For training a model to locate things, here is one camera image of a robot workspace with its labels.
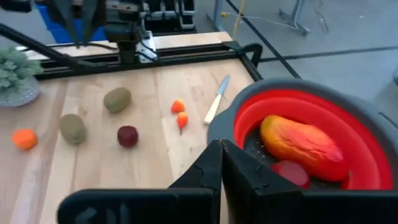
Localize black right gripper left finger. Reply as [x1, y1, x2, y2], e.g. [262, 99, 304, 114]
[57, 139, 223, 224]

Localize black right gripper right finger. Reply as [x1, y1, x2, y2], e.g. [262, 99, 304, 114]
[221, 139, 398, 224]

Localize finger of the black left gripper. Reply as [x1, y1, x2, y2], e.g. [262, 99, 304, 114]
[81, 0, 105, 45]
[58, 0, 83, 45]

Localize dark red plum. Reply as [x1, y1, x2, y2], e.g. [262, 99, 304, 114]
[271, 160, 311, 189]
[116, 125, 139, 149]

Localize red orange mango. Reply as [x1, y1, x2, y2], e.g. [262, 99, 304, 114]
[259, 114, 351, 183]

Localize brown kiwi fruit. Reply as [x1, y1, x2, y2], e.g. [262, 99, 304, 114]
[58, 113, 87, 146]
[103, 86, 132, 114]

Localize small orange pepper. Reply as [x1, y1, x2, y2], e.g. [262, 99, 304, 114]
[170, 98, 187, 114]
[176, 111, 189, 135]

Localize red collapsible colander grey rim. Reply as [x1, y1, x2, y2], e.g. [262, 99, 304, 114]
[206, 77, 398, 191]

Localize orange tangerine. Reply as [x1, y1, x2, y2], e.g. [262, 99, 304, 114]
[11, 128, 39, 151]

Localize blue plastic bin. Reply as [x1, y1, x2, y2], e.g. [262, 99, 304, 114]
[35, 2, 108, 44]

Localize green artificial plant in pot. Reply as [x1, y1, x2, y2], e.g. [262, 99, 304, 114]
[0, 45, 44, 108]

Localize small parts bin rack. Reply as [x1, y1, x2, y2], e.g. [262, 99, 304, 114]
[141, 0, 197, 34]

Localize grey floor base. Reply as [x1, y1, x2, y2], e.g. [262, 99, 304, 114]
[277, 0, 312, 35]

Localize knife with cream handle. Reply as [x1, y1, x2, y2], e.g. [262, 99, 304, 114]
[203, 74, 231, 125]

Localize yellow hanging cable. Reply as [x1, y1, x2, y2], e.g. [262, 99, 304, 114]
[220, 0, 247, 40]

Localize white floor cable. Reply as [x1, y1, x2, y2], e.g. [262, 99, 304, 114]
[223, 11, 299, 32]

